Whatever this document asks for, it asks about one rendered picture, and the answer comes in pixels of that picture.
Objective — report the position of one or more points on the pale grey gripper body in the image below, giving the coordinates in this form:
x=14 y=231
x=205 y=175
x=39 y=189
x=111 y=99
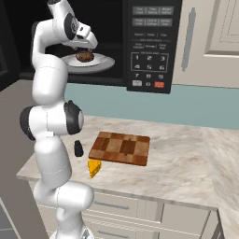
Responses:
x=89 y=43

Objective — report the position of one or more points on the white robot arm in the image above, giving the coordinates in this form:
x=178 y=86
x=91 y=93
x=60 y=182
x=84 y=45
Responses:
x=49 y=81

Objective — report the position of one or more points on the grey microwave turntable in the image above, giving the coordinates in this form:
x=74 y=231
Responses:
x=105 y=66

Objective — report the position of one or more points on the black microwave oven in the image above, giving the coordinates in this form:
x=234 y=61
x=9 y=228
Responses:
x=149 y=46

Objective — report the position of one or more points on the black microwave door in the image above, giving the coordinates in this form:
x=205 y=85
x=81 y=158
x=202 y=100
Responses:
x=9 y=37

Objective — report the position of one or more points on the black condiment shaker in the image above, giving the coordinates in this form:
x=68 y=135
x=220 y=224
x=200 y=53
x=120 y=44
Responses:
x=78 y=148

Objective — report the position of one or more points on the checkered wooden cutting board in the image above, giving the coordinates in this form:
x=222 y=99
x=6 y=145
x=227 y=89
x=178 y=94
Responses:
x=119 y=147

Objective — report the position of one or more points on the yellow cheese wedge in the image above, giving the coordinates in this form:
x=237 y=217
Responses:
x=94 y=168

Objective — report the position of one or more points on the white plate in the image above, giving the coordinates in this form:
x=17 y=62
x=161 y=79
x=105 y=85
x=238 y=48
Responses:
x=98 y=59

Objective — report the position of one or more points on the beige drawer front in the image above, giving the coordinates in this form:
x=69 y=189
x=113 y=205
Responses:
x=124 y=199
x=137 y=227

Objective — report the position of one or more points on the beige base cupboard door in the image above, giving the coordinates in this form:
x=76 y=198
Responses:
x=186 y=222

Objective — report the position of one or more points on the beige wall cupboard door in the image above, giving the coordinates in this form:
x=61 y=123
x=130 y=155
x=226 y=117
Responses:
x=214 y=43

